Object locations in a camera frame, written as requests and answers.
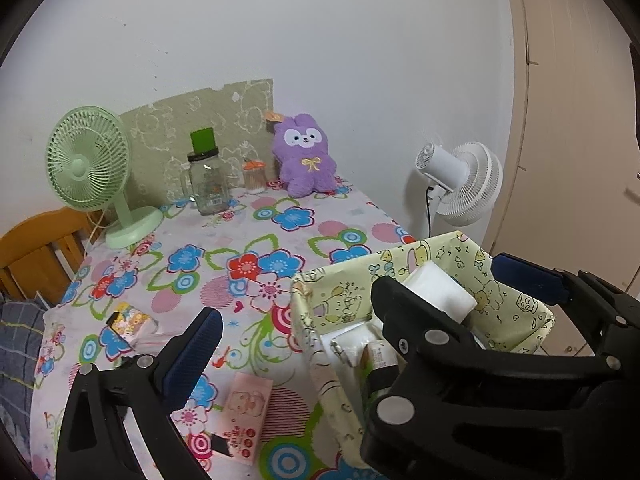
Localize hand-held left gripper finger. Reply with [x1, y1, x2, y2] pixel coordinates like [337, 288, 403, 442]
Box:
[55, 307, 223, 480]

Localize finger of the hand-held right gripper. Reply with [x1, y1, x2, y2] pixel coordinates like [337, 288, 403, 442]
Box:
[372, 276, 640, 402]
[491, 254, 640, 361]

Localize white tissue pack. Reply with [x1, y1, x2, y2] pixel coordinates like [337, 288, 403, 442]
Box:
[402, 260, 477, 322]

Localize small cartoon print box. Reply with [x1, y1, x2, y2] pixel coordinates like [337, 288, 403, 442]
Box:
[107, 302, 152, 346]

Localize pink tissue packet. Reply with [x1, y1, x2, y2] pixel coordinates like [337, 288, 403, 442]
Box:
[222, 372, 273, 463]

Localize yellow-green cartoon storage box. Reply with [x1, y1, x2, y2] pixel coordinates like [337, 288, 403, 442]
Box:
[290, 230, 556, 471]

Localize white standing fan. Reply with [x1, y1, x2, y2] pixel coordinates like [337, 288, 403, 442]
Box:
[415, 141, 503, 238]

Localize glass jar with green lid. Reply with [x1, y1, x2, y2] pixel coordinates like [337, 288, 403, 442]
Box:
[182, 129, 231, 216]

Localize beige door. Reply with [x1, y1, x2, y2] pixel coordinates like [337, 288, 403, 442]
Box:
[500, 0, 640, 356]

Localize grey plaid pillow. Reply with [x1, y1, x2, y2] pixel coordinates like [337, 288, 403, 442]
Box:
[0, 300, 48, 411]

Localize small glass cup orange lid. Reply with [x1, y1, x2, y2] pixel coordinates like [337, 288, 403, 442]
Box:
[242, 159, 266, 194]

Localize wooden bed headboard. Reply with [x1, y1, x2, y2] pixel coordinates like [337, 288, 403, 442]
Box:
[0, 207, 108, 306]

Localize purple plush bunny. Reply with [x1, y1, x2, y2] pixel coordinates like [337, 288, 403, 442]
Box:
[265, 110, 338, 197]

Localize green desk fan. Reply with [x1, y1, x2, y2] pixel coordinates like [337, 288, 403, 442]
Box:
[46, 106, 163, 250]

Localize white fan cable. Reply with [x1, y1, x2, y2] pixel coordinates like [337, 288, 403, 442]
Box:
[89, 210, 109, 247]

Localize green cartoon wall board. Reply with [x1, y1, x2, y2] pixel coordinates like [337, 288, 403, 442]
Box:
[117, 78, 275, 208]

